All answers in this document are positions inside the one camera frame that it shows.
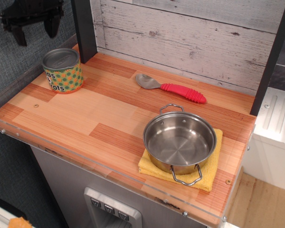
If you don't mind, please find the dark left cabinet post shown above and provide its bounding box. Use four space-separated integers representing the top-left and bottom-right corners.
71 0 97 63

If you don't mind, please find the dark right cabinet post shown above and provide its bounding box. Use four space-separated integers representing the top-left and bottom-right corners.
250 10 285 116

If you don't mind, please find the silver steel pan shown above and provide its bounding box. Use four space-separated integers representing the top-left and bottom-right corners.
142 104 217 186

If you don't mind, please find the clear acrylic edge guard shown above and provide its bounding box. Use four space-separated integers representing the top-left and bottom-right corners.
0 114 256 228

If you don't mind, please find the dark cabinet post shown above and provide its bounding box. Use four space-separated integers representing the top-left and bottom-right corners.
250 10 285 116
71 0 97 63

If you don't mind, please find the orange object at corner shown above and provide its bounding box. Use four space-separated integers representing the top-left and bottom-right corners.
8 217 33 228

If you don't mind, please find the red handled metal spoon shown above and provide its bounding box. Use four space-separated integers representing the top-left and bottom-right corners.
135 74 207 104

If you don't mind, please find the white toy sink counter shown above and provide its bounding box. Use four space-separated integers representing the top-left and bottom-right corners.
241 34 285 193

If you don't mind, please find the silver dispenser panel with buttons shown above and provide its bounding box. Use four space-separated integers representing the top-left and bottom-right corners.
84 187 143 228

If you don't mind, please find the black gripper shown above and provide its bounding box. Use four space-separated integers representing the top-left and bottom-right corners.
0 0 64 47

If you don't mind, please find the green orange checkered can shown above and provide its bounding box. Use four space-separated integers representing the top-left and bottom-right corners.
42 48 84 94

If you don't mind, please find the yellow folded cloth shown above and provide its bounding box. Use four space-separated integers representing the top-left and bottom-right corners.
138 129 223 192

